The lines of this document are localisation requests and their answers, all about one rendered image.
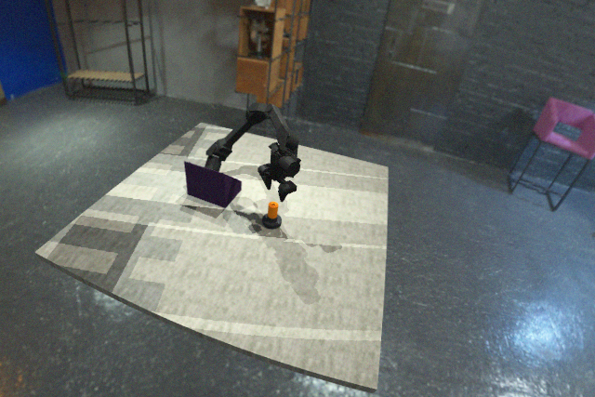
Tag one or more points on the orange knob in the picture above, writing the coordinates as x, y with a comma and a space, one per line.
272, 210

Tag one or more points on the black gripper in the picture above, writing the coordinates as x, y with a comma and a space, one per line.
270, 172

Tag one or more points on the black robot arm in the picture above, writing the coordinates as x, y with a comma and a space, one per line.
284, 154

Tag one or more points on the dark grey round pedestal with short shaft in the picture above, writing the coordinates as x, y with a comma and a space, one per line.
271, 223

